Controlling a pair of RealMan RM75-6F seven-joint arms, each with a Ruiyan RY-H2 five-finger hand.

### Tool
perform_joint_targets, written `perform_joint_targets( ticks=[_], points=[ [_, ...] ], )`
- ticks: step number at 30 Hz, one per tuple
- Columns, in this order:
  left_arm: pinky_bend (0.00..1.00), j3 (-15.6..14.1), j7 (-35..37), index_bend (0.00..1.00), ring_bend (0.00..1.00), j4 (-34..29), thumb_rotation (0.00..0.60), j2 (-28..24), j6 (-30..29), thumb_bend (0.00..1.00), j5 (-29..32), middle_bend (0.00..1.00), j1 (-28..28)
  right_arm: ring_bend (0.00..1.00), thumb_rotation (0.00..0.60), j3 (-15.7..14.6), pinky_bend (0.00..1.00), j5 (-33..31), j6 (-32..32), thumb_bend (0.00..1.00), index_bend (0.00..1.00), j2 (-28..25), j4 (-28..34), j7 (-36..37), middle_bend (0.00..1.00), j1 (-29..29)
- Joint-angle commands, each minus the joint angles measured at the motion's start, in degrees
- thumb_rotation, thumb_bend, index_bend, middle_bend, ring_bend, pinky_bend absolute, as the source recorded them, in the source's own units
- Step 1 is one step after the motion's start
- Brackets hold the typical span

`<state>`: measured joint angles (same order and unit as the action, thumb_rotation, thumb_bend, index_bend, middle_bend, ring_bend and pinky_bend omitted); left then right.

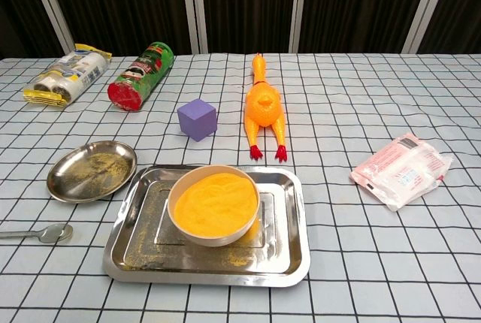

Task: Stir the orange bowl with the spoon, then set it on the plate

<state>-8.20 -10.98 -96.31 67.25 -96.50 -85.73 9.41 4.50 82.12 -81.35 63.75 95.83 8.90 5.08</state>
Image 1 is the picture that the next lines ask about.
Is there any silver metal spoon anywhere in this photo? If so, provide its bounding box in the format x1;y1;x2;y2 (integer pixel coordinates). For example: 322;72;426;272
0;223;74;244

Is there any beige round bowl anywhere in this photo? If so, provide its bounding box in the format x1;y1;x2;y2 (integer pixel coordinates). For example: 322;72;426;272
166;164;261;248

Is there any rectangular steel tray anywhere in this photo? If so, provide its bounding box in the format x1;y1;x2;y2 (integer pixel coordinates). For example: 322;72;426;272
101;164;311;288

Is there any white grid-patterned tablecloth table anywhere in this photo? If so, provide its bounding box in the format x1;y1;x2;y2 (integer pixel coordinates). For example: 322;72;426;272
0;52;481;323

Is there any orange rubber chicken toy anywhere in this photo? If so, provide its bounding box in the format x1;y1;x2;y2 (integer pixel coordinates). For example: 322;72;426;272
243;52;287;162

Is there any purple foam cube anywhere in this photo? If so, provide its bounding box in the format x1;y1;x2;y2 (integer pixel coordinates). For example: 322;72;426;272
177;98;218;143

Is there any yellow powder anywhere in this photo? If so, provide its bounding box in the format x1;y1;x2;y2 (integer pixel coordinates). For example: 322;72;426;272
173;172;259;237

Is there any green Pringles can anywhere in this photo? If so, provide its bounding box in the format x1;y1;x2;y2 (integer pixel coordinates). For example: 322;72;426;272
107;41;175;113

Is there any round steel plate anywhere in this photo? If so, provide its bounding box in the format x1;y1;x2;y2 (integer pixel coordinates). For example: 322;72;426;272
46;140;138;204

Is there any pink white plastic packet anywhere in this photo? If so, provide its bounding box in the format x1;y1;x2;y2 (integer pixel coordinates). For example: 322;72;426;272
349;131;454;213

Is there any yellow white roll package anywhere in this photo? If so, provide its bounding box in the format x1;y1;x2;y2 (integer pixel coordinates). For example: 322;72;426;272
23;43;113;108

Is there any white screen frame post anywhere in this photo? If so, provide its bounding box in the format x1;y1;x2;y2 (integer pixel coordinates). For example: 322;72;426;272
401;0;446;55
289;0;310;53
24;0;76;56
180;0;210;55

